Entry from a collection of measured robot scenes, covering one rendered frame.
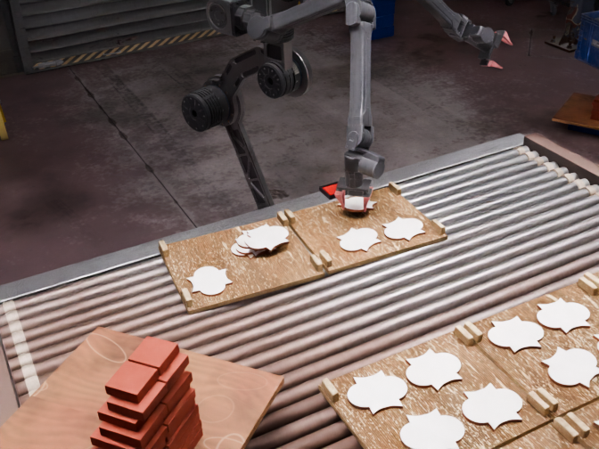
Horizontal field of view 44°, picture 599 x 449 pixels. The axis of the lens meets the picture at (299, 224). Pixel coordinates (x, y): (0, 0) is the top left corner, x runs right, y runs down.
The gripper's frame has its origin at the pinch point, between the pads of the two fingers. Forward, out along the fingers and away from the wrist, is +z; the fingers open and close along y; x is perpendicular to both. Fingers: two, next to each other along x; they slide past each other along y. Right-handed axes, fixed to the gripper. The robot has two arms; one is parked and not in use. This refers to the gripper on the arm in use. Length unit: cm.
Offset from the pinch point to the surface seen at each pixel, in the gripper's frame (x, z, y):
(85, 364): 92, -10, 44
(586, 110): -290, 94, -97
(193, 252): 30, 2, 44
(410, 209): -8.4, 4.1, -16.9
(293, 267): 31.1, 2.7, 11.8
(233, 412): 98, -9, 6
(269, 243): 26.3, -1.5, 20.4
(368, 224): 3.0, 3.6, -5.2
